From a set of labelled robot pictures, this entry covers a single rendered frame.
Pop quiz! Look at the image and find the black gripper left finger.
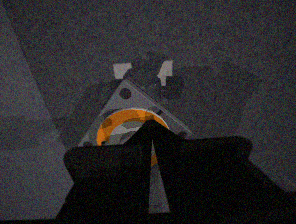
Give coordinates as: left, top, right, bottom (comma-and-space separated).
63, 120, 152, 214

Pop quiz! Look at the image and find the orange round plate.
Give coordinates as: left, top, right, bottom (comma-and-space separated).
96, 107, 169, 167

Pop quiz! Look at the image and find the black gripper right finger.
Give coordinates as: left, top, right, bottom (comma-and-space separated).
151, 120, 253, 212

